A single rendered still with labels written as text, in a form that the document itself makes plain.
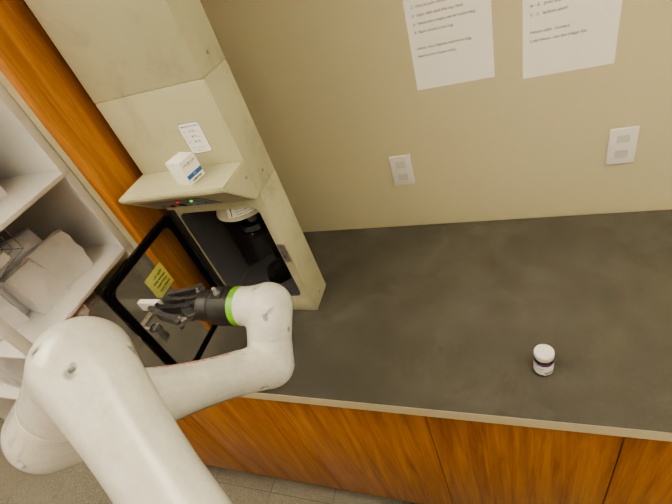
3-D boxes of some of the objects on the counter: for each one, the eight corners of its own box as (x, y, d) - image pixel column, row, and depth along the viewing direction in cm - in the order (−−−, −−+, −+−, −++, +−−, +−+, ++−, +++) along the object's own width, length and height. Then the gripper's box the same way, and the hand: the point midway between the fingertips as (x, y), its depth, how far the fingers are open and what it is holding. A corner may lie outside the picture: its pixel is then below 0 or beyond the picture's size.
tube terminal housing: (260, 259, 168) (150, 62, 119) (336, 256, 155) (249, 36, 107) (234, 309, 151) (93, 104, 102) (318, 310, 139) (204, 78, 90)
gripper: (221, 275, 104) (146, 276, 113) (196, 317, 95) (117, 315, 104) (234, 295, 109) (162, 295, 118) (212, 337, 100) (135, 334, 109)
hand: (151, 305), depth 110 cm, fingers closed
